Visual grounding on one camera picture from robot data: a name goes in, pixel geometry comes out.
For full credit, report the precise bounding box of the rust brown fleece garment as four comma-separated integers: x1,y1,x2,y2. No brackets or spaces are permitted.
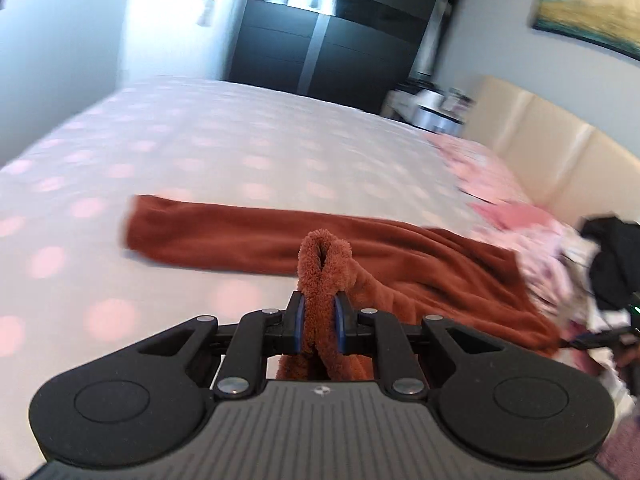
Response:
124,195,561,380

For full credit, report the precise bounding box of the light pink clothes pile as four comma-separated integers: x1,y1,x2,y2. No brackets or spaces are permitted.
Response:
474,219,634,411

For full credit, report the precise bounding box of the right hand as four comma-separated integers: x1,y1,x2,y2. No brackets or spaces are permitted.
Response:
614,344,640,374

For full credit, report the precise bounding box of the black garment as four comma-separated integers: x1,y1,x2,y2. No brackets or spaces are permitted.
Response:
579,216,640,311

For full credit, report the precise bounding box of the polka dot duvet cover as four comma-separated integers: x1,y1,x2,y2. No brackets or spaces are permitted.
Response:
1,77,480,479

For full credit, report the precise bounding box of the dark pink folded cloth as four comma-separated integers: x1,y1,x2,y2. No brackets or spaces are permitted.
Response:
471,203,559,231

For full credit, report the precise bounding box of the cream padded headboard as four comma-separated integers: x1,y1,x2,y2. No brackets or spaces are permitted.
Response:
462,76,639,226

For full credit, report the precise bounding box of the pink pillow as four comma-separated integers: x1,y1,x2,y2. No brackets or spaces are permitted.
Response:
425,132,529,205

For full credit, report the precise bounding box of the white bedside table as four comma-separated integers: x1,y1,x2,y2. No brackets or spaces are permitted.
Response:
381,78,474,136

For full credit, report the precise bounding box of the framed landscape painting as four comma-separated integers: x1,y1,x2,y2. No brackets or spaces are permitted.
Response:
530,0,639,61

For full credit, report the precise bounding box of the white door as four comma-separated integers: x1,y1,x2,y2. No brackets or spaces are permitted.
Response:
120,0,247,82

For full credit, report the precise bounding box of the black sliding wardrobe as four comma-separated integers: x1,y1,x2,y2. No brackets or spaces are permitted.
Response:
228,0,437,114

